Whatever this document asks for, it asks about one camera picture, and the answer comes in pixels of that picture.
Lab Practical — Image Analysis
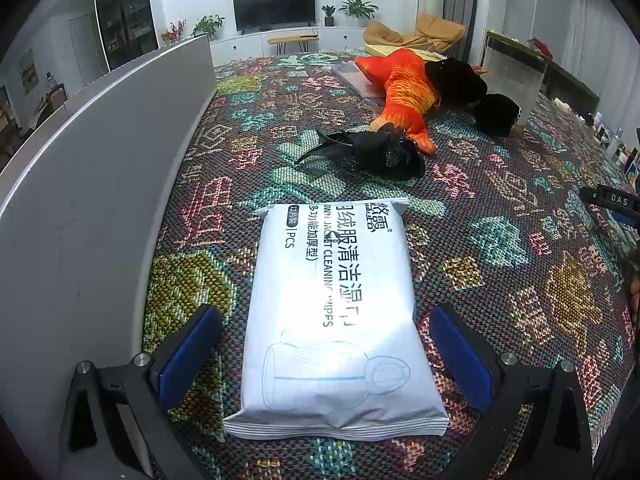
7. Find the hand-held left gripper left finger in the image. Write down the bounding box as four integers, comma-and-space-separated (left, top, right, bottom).
57, 304, 224, 480

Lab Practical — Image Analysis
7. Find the flat yellow box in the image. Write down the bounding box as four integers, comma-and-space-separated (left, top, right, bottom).
364, 42, 446, 58

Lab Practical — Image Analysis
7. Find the colourful printed blanket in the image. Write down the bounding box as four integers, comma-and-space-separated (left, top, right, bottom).
142, 50, 638, 480

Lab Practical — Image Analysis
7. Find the large leafy potted plant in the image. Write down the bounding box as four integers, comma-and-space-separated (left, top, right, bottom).
339, 0, 380, 23

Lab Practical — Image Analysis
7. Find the framed wall picture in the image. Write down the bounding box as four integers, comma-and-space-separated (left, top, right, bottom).
19, 49, 40, 95

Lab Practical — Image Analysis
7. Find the red flower bouquet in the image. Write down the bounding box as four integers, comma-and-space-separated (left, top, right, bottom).
161, 20, 187, 45

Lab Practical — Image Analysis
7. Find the wooden dining chair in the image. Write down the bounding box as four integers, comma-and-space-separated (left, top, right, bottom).
45, 82, 68, 111

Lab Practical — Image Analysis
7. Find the row of bottles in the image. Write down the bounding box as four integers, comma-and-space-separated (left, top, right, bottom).
582, 110, 640, 186

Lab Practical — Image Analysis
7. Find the flat orange-brown package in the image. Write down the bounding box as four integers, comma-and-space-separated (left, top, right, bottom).
331, 60, 388, 103

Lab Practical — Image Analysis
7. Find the tan rocking chair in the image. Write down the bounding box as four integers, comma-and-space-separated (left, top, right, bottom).
363, 12, 467, 53

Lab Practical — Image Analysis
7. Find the black glass display cabinet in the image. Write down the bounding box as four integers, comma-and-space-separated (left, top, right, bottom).
93, 0, 161, 73

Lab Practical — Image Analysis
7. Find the white wipes packet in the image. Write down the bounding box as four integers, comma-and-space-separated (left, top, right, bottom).
222, 197, 449, 442

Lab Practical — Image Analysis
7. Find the orange plush fish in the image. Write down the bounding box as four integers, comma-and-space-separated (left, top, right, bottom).
354, 49, 441, 156

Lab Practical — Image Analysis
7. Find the clear jar with black lid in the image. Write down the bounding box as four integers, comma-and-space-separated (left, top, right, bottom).
481, 34, 546, 128

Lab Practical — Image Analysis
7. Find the small black fuzzy pouch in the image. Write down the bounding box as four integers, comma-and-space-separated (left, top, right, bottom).
472, 93, 522, 139

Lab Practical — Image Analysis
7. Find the black plush toy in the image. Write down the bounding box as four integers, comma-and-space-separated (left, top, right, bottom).
424, 57, 488, 109

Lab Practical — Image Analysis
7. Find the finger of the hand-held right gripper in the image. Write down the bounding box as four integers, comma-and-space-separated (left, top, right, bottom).
579, 185, 640, 228

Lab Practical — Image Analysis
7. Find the black television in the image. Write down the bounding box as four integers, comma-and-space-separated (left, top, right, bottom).
232, 0, 317, 35

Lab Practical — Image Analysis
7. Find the grey curtain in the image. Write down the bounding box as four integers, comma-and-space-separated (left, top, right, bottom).
442, 0, 483, 66

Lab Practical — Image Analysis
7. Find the white sheer curtain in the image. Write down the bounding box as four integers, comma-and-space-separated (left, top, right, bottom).
550, 0, 640, 126

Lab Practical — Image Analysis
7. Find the bushy green potted plant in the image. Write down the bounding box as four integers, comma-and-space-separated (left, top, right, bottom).
192, 14, 226, 41

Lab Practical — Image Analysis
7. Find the white television cabinet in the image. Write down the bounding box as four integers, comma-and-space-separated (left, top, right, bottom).
210, 25, 373, 61

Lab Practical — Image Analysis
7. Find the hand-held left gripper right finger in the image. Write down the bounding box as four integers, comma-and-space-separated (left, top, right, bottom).
429, 304, 596, 480

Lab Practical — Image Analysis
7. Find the small wooden bench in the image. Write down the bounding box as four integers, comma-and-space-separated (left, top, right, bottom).
267, 33, 320, 54

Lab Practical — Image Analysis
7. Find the wooden slatted table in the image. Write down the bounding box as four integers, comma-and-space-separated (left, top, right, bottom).
487, 30, 601, 116

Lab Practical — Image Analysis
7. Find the black sequined bow hair clip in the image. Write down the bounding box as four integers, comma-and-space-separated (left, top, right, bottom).
294, 125, 427, 181

